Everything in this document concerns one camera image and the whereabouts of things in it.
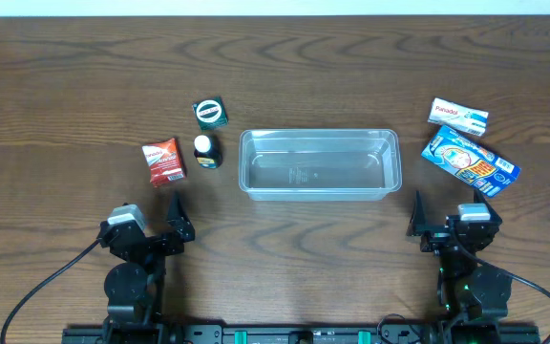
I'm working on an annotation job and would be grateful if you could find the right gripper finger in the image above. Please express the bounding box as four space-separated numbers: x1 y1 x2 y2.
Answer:
409 191 426 228
474 189 497 218

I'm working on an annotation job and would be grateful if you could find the blue patch box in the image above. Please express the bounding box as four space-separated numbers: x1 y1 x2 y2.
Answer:
421 125 521 198

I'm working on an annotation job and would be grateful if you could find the red Panadol ActiFast box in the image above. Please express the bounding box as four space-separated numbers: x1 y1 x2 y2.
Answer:
142 138 186 187

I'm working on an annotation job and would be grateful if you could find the dark syrup bottle white cap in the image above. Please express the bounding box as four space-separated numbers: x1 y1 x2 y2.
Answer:
194 135 222 169

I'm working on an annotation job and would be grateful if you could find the white Panadol box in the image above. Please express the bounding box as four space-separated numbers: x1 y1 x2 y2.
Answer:
428 97 489 137

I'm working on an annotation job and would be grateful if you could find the green Zam-Buk box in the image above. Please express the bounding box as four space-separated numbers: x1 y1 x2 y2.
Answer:
192 97 228 131

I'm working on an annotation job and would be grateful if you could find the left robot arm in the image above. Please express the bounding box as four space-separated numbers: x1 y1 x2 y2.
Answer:
96 193 195 343

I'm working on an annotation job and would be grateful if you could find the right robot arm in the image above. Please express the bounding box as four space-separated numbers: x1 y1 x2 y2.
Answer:
407 191 512 343

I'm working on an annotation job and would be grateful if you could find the clear plastic container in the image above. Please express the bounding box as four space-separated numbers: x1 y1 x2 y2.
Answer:
238 129 403 202

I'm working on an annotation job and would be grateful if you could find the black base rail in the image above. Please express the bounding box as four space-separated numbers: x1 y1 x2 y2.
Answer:
62 324 541 344

